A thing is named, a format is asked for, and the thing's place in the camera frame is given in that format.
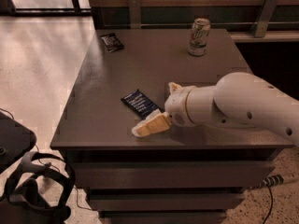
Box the striped cable sleeve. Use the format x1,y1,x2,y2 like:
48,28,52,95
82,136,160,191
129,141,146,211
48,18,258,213
250,173,299,189

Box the bottom grey drawer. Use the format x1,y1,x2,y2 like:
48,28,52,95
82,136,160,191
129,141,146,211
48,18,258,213
100,212,226,224

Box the black VR headset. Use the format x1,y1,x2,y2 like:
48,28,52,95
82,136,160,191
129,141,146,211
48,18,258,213
1,151,76,224

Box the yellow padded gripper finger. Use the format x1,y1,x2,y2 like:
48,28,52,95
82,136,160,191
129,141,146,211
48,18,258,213
168,82,182,94
132,109,171,137

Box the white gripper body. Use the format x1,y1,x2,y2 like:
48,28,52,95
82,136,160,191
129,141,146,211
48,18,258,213
164,86,195,127

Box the grey drawer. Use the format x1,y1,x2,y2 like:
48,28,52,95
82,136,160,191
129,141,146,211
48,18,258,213
73,161,275,189
89,193,244,212
100,212,226,224

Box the green white soda can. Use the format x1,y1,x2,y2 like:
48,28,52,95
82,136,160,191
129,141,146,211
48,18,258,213
188,18,210,56

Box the middle grey drawer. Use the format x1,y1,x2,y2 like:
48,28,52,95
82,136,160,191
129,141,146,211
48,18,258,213
89,193,244,212

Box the black chair seat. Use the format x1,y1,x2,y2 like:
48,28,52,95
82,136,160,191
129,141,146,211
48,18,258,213
0,112,36,174

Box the black rxbar chocolate bar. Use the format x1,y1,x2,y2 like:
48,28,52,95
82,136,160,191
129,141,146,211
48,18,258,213
100,33,124,52

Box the blue rxbar blueberry bar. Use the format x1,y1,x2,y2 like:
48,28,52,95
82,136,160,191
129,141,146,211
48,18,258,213
121,90,164,119

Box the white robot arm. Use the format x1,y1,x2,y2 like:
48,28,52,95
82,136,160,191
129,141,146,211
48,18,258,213
132,72,299,144

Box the metal wall rail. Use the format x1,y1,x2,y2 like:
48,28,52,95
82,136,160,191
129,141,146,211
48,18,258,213
92,1,299,32

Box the top grey drawer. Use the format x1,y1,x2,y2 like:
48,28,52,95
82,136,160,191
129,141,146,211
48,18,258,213
73,161,275,189

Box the black floor cable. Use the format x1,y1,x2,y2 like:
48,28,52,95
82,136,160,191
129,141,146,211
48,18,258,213
262,185,275,224

